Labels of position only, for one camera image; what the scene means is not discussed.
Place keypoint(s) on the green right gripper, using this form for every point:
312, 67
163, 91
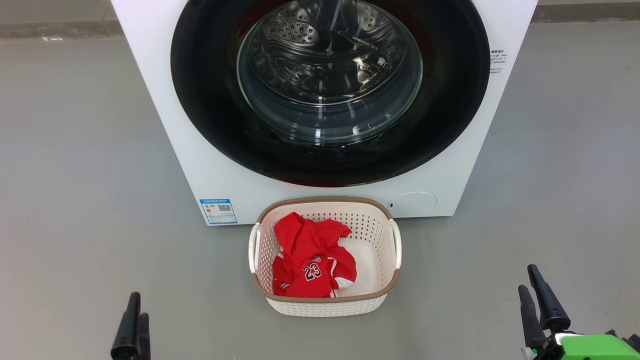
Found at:
595, 347

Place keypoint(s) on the blue energy label sticker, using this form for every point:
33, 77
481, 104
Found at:
218, 211

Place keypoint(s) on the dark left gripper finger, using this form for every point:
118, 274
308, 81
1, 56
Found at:
144, 345
126, 335

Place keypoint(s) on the round white filter cover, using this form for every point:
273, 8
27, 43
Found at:
412, 205

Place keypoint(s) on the red number 23 jersey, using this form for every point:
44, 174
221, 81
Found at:
300, 285

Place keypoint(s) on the black round glass washer door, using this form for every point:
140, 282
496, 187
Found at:
210, 125

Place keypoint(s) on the cream perforated laundry basket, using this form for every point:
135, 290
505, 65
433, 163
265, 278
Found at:
370, 260

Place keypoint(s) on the white front-load washing machine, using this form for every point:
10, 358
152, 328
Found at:
150, 100

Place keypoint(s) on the stainless steel washing machine drum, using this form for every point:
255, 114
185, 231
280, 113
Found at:
295, 30

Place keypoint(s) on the red sports garment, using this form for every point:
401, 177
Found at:
305, 235

